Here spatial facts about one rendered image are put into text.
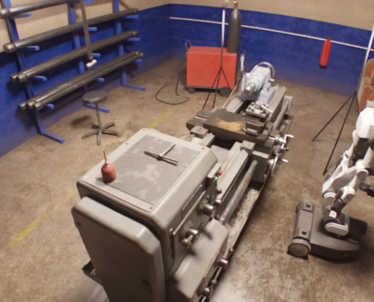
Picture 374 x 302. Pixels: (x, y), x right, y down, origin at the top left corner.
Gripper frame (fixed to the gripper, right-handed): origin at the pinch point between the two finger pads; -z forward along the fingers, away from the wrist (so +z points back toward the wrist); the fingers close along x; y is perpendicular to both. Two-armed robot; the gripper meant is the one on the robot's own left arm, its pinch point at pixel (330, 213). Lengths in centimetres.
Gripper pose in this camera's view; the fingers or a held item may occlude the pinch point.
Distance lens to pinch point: 241.3
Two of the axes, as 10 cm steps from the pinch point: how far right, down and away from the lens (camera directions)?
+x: -8.9, -4.0, 2.1
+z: 1.8, -7.4, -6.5
